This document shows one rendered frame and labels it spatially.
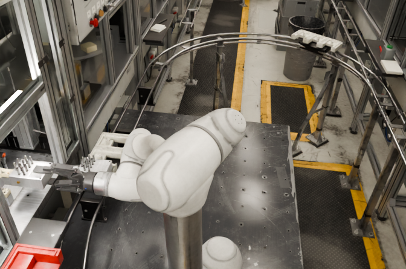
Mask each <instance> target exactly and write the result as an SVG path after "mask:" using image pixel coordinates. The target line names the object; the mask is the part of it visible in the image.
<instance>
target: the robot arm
mask: <svg viewBox="0 0 406 269"><path fill-rule="evenodd" d="M245 132H246V121H245V119H244V117H243V115H242V114H241V113H240V112H239V111H237V110H235V109H232V108H222V109H216V110H214V111H212V112H210V113H208V114H207V115H205V116H203V117H201V118H199V119H197V120H195V121H194V122H192V123H190V124H189V125H187V126H186V127H184V128H183V129H181V130H180V131H178V132H176V133H174V134H173V135H172V136H170V137H169V138H168V139H167V140H165V139H163V138H162V137H160V136H159V135H155V134H151V133H150V132H149V131H148V130H146V129H143V128H138V129H135V130H133V131H132V132H131V133H130V134H129V136H128V138H127V139H126V142H125V144H124V148H123V151H122V155H121V161H120V165H119V168H118V169H117V171H116V173H113V172H105V171H99V172H91V171H89V172H83V171H81V170H80V169H79V167H80V166H79V165H69V164H60V163H54V164H53V166H52V167H51V166H38V165H36V167H35V168H34V169H33V172H37V173H45V174H50V175H51V174H52V173H55V174H58V175H61V176H63V177H67V178H68V180H57V178H51V179H50V180H49V182H48V184H47V185H52V186H53V188H55V187H56V190H61V191H66V192H74V193H78V194H79V195H81V194H82V192H83V190H84V191H86V192H94V193H95V194H96V195H101V196H109V197H112V198H115V199H117V200H120V201H129V202H143V203H145V205H146V206H148V207H149V208H151V209H152V210H154V211H156V212H161V213H163V218H164V229H165V236H166V248H167V260H168V267H169V269H242V264H243V262H242V255H241V253H240V250H239V248H238V247H237V245H236V244H234V243H233V242H232V241H231V240H229V239H228V238H225V237H221V236H216V237H213V238H211V239H209V240H208V241H207V242H206V243H205V244H204V245H202V206H203V205H204V204H205V201H206V199H207V195H208V191H209V188H210V185H211V182H212V180H213V177H214V172H215V170H216V169H217V168H218V167H219V166H220V164H221V163H222V162H223V161H224V160H225V159H226V157H227V156H228V154H229V153H230V152H231V151H232V149H233V147H234V146H235V145H237V144H239V142H240V141H241V139H242V138H243V136H244V135H245Z"/></svg>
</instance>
